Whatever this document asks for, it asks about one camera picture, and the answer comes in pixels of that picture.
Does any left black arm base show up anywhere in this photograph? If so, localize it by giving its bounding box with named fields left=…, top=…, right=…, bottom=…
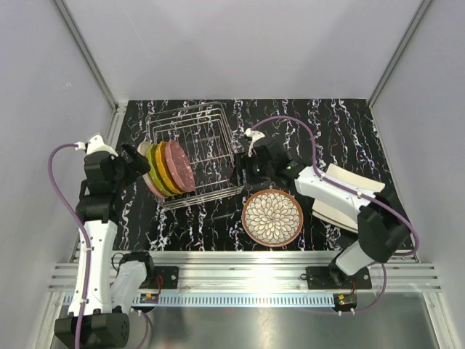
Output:
left=140, top=265, right=179, bottom=290

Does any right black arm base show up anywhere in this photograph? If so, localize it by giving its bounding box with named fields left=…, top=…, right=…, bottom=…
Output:
left=301, top=266, right=372, bottom=290

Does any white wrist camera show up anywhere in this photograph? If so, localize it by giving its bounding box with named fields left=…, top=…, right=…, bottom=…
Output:
left=245, top=128, right=265, bottom=157
left=86, top=134, right=118, bottom=157

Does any aluminium frame post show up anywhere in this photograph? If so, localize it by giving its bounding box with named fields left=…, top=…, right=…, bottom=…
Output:
left=368, top=0, right=434, bottom=109
left=52, top=0, right=120, bottom=113

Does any black marble pattern mat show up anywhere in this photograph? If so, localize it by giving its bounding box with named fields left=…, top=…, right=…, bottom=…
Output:
left=113, top=99, right=393, bottom=252

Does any pink polka dot plate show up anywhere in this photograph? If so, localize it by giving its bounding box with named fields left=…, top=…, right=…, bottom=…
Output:
left=165, top=140, right=195, bottom=193

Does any green polka dot plate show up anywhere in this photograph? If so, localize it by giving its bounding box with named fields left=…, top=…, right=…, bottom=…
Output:
left=146, top=143, right=173, bottom=198

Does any floral patterned brown plate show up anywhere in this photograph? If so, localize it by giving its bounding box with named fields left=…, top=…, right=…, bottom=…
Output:
left=242, top=189, right=304, bottom=247

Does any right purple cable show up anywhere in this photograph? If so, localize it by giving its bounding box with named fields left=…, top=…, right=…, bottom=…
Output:
left=246, top=115, right=421, bottom=313

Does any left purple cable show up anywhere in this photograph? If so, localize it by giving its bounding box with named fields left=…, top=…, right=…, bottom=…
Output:
left=48, top=143, right=152, bottom=348

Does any left aluminium frame post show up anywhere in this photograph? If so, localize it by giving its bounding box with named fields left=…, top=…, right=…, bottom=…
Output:
left=52, top=0, right=120, bottom=113

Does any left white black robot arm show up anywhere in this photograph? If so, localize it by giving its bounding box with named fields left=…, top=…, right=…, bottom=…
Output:
left=54, top=135, right=156, bottom=348

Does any aluminium mounting rail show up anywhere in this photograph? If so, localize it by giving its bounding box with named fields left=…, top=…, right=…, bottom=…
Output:
left=48, top=249, right=442, bottom=296

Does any metal wire dish rack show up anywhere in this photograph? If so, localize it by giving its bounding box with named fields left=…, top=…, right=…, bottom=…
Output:
left=146, top=102, right=242, bottom=209

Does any white square plate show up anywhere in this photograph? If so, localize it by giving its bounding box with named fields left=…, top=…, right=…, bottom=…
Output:
left=312, top=164, right=386, bottom=233

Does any cream round plate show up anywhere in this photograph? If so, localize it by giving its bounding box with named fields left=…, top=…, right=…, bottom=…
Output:
left=137, top=141, right=161, bottom=195

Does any purple cable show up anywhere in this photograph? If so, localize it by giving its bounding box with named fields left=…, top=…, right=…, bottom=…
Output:
left=246, top=115, right=421, bottom=313
left=48, top=143, right=152, bottom=348

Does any orange polka dot plate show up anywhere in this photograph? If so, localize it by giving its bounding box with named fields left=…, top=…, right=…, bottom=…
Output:
left=155, top=141, right=183, bottom=195

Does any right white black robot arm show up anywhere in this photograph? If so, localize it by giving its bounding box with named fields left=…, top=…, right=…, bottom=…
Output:
left=235, top=131, right=411, bottom=289

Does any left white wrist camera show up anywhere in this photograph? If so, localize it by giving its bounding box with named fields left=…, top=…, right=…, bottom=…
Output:
left=86, top=134, right=118, bottom=157

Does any right aluminium frame post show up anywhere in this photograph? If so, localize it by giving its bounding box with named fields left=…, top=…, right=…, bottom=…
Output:
left=368, top=0, right=434, bottom=109

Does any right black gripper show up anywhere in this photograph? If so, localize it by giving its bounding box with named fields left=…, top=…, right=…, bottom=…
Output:
left=230, top=151, right=274, bottom=188

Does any white slotted cable duct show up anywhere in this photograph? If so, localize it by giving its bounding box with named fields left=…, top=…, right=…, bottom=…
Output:
left=132, top=292, right=334, bottom=308

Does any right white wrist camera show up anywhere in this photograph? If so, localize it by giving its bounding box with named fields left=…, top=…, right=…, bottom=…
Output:
left=245, top=128, right=265, bottom=157

